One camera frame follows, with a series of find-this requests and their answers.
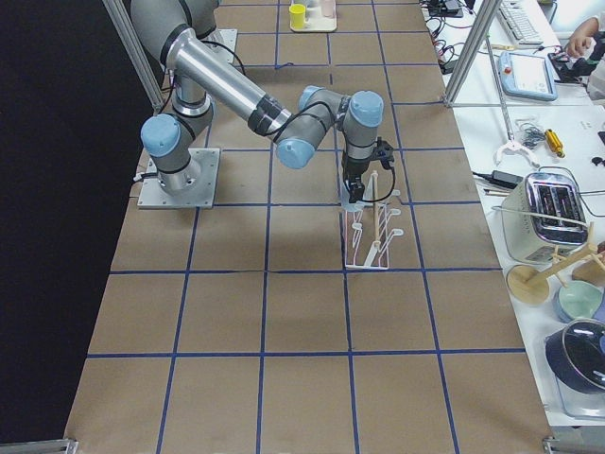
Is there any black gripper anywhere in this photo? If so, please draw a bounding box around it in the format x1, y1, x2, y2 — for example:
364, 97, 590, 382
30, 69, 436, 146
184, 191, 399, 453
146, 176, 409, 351
341, 146, 376, 202

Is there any light blue plastic cup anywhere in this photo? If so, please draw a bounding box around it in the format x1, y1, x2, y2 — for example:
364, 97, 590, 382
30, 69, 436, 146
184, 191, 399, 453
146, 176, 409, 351
340, 185, 365, 213

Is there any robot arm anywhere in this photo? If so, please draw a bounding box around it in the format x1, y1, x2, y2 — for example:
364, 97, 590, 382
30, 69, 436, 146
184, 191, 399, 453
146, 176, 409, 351
130, 1, 393, 203

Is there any pink plastic cup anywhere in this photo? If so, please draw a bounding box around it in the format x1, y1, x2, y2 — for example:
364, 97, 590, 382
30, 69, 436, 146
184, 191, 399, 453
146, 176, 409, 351
320, 0, 336, 19

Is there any yellow plastic cup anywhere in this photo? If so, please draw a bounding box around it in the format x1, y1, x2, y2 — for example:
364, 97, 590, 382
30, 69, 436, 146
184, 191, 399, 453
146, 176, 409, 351
288, 3, 306, 30

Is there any person hand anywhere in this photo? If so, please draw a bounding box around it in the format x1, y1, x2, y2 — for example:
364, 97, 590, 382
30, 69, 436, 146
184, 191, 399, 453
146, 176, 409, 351
565, 31, 592, 58

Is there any black power adapter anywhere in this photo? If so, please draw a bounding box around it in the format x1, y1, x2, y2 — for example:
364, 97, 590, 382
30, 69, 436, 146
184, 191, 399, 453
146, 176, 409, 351
492, 170, 523, 188

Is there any cream serving tray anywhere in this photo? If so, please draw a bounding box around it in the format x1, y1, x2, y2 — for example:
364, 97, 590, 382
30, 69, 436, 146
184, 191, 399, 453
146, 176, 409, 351
289, 9, 337, 33

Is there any silver toaster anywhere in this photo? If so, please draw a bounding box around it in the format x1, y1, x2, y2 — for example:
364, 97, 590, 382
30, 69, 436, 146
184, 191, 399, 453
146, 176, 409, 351
500, 172, 588, 264

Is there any wooden mug tree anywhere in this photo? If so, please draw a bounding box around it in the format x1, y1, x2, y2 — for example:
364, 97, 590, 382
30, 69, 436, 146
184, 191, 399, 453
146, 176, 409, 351
506, 221, 604, 306

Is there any teach pendant tablet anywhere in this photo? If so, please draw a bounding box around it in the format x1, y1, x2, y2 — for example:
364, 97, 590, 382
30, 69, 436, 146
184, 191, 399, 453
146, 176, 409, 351
497, 51, 558, 102

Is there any yellow tool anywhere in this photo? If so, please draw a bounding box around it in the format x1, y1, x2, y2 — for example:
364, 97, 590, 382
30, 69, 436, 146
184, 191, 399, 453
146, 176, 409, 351
544, 129, 565, 158

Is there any white keyboard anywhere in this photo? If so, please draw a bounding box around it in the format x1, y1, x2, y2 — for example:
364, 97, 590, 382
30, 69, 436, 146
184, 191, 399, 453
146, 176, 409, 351
496, 1, 544, 47

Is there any green ceramic bowl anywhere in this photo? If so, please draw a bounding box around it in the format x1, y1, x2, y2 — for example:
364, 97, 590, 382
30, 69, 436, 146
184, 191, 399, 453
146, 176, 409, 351
553, 281, 603, 323

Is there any dark blue pot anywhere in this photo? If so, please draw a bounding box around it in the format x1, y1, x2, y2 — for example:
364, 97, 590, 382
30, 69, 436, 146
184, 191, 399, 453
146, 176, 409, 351
545, 319, 604, 394

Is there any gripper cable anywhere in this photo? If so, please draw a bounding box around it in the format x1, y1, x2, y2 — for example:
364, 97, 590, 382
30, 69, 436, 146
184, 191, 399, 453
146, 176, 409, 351
361, 141, 401, 203

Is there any white wire cup rack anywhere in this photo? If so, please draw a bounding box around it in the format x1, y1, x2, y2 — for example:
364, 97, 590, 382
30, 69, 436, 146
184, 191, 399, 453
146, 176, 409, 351
343, 170, 404, 271

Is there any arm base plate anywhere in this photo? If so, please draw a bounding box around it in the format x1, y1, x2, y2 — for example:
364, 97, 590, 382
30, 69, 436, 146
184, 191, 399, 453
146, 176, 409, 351
137, 148, 221, 209
205, 28, 237, 63

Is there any aluminium frame post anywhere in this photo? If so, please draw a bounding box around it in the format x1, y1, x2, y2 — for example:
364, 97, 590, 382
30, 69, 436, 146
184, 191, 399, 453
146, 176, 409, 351
443, 0, 501, 107

